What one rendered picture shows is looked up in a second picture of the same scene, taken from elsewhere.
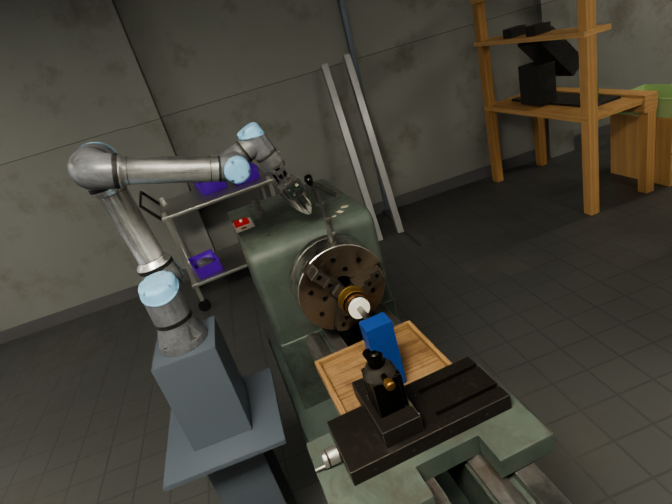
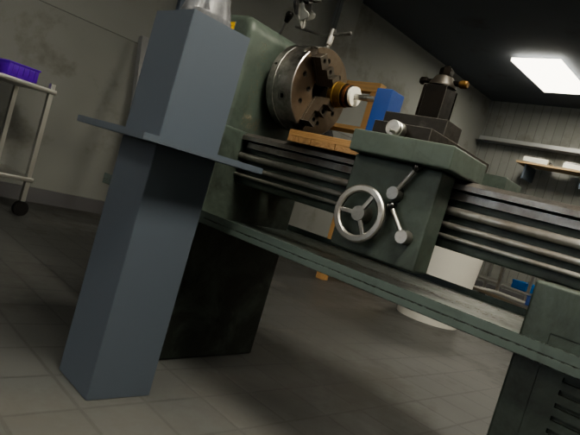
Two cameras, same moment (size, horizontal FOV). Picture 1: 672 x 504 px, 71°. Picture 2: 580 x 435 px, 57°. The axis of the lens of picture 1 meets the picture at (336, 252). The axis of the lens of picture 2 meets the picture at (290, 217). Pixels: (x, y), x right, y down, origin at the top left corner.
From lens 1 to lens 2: 1.66 m
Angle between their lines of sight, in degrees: 42
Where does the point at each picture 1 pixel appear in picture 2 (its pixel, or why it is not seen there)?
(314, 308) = (299, 90)
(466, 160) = not seen: hidden behind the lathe
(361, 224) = not seen: hidden behind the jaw
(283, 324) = (238, 104)
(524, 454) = (512, 187)
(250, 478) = (177, 217)
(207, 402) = (208, 89)
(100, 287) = not seen: outside the picture
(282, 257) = (274, 42)
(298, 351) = (233, 142)
